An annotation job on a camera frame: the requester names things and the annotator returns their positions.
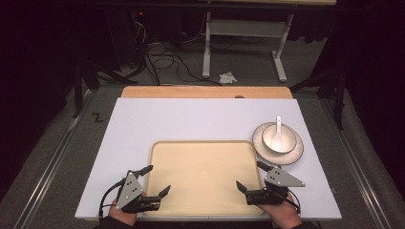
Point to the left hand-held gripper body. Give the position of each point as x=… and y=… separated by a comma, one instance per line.
x=129, y=191

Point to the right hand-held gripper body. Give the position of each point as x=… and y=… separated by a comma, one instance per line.
x=280, y=178

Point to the person's left hand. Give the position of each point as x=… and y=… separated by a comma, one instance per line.
x=122, y=218

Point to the person's right hand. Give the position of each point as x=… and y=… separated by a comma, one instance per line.
x=283, y=214

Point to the white plate with dark rim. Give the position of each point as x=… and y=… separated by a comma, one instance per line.
x=280, y=159

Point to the white ceramic spoon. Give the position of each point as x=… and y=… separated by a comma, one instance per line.
x=278, y=140

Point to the white bowl with dark rim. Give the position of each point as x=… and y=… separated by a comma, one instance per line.
x=291, y=140

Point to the beige plastic tray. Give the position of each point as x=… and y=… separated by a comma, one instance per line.
x=203, y=178

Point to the white table board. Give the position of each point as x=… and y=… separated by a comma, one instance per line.
x=191, y=120

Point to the crumpled white paper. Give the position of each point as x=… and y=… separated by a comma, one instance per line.
x=227, y=77

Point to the black metal stand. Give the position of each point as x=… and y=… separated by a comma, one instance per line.
x=78, y=92
x=340, y=101

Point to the metal floor rail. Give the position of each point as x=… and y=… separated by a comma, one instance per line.
x=47, y=178
x=359, y=171

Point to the white frame desk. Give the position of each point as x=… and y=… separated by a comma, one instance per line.
x=245, y=28

